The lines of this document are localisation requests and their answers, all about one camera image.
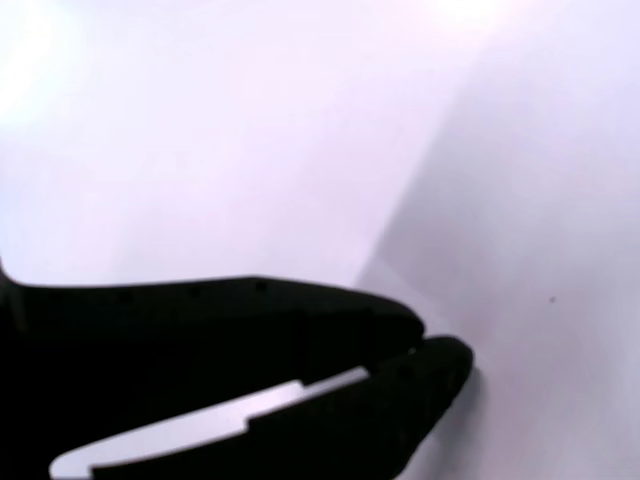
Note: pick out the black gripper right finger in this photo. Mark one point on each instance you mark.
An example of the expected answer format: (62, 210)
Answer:
(350, 425)

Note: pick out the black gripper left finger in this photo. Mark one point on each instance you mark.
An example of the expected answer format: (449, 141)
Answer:
(200, 340)

